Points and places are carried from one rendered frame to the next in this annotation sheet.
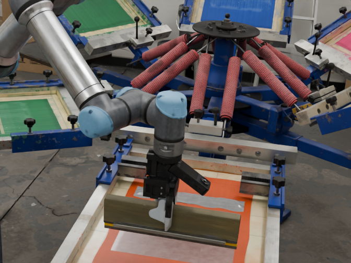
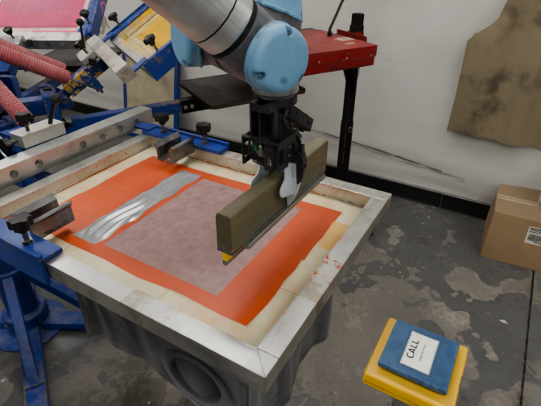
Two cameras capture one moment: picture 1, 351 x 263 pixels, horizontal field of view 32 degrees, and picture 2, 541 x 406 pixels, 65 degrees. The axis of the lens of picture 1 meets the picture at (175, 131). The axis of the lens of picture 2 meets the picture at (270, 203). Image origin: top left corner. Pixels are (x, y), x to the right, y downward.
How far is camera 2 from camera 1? 1.39 m
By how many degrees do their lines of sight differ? 59
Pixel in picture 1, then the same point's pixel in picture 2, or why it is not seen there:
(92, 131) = (299, 71)
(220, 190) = (146, 177)
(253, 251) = not seen: hidden behind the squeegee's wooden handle
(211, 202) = (167, 188)
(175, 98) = not seen: outside the picture
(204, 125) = (42, 129)
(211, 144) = (72, 144)
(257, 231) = (242, 177)
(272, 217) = (239, 157)
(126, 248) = (220, 279)
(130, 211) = (256, 210)
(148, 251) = (238, 259)
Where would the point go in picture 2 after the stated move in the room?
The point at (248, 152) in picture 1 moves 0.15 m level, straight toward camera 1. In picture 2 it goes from (111, 133) to (148, 143)
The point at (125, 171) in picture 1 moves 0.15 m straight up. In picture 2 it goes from (43, 228) to (22, 163)
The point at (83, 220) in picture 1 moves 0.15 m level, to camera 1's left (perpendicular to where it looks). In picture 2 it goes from (144, 301) to (78, 373)
